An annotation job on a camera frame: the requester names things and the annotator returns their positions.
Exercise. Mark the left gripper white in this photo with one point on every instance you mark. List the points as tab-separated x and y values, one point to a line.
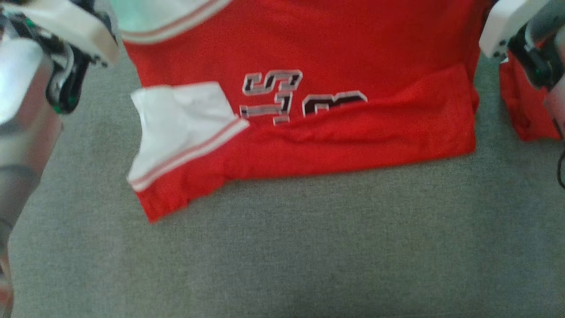
75	26

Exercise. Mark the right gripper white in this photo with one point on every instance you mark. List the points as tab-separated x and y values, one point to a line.
503	22

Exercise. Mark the red shorts white stripe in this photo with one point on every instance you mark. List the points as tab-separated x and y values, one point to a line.
525	115

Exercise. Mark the red white basketball jersey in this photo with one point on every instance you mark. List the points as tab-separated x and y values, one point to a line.
331	53

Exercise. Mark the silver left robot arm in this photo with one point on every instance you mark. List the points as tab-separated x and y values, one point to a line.
22	132

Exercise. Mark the grey fabric sofa seat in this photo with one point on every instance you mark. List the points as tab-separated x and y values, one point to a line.
282	265

